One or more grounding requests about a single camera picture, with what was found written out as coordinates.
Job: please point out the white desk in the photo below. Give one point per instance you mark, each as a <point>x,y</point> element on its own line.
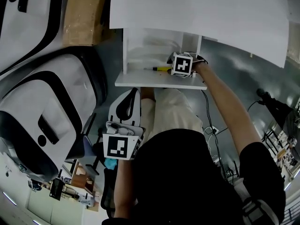
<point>199,13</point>

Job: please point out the person's left leg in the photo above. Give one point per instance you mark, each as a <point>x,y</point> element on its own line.
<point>147,94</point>

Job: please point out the brown cardboard box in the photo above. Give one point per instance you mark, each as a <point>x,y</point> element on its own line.
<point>79,20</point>

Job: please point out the black monitor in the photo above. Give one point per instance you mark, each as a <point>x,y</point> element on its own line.
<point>57,189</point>

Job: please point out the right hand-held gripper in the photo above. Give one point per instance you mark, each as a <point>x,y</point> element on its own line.
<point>182,64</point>

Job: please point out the beige shorts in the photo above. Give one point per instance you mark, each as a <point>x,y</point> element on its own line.
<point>171,111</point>

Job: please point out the white power strip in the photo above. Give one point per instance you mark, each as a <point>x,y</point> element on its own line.
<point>215,130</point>

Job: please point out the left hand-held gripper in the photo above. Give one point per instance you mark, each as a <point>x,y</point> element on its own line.
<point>117,146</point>

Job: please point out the brown wooden table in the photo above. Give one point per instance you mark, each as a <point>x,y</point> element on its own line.
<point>79,177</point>

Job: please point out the cluttered work table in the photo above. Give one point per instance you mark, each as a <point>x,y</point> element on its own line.
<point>281,149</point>

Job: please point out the person's left forearm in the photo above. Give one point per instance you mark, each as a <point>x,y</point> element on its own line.
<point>124,191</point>

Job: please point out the yellow screwdriver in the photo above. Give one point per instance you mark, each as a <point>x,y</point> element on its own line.
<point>160,68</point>

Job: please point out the black t-shirt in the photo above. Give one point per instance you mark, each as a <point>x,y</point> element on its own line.
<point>187,179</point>

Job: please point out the white black-trimmed machine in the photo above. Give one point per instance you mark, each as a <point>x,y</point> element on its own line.
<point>58,90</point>
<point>28,32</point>

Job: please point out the teal cloth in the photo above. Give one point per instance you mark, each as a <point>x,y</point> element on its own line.
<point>110,164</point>

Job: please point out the person's right forearm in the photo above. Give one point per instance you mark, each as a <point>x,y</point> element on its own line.
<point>222,97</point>

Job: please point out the white drawer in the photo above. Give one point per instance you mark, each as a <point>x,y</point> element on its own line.
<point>152,81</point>

